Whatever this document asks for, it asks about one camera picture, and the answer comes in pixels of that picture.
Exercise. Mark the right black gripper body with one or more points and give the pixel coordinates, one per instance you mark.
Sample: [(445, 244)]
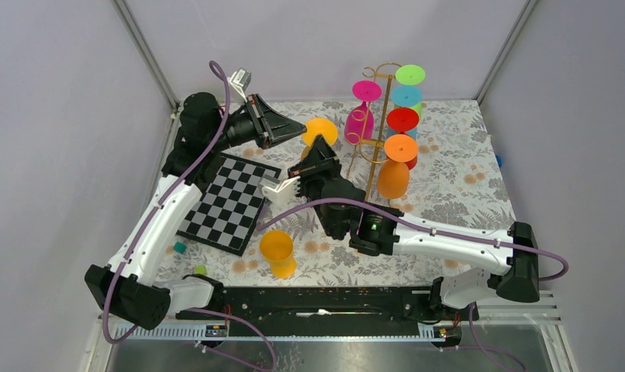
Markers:
[(312, 177)]

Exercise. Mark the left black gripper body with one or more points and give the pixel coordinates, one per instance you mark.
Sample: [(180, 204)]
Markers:
[(254, 125)]

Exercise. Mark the amber plastic wine glass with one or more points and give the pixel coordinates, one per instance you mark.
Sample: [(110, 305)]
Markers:
[(318, 127)]

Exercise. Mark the magenta plastic wine glass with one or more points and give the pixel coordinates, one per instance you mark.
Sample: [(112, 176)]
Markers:
[(360, 121)]

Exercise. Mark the orange plastic wine glass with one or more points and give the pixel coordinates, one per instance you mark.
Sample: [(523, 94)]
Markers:
[(393, 178)]

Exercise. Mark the gold wire glass rack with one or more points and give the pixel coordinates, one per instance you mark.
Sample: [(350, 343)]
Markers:
[(369, 148)]

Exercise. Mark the yellow plastic wine glass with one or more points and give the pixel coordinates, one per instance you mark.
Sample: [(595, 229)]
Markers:
[(276, 247)]

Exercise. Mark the red plastic wine glass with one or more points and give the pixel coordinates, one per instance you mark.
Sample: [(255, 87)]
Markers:
[(404, 123)]

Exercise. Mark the blue plastic wine glass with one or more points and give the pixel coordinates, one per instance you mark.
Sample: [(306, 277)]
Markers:
[(408, 96)]

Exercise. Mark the green plastic wine glass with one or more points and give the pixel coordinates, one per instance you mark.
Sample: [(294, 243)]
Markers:
[(410, 74)]

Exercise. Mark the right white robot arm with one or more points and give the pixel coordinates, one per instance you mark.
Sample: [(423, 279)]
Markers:
[(502, 261)]

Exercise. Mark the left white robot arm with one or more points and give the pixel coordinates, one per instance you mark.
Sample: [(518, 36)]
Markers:
[(127, 286)]

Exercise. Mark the black white checkerboard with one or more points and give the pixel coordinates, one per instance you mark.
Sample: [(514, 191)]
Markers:
[(226, 215)]

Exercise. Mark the floral table mat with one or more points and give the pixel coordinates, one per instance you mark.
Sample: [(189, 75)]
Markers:
[(456, 181)]

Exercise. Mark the small teal block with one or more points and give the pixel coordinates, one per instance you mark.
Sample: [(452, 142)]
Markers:
[(179, 247)]

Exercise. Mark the small green block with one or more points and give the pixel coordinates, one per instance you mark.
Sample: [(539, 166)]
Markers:
[(200, 270)]

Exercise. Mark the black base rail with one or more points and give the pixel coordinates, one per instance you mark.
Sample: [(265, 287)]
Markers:
[(337, 311)]

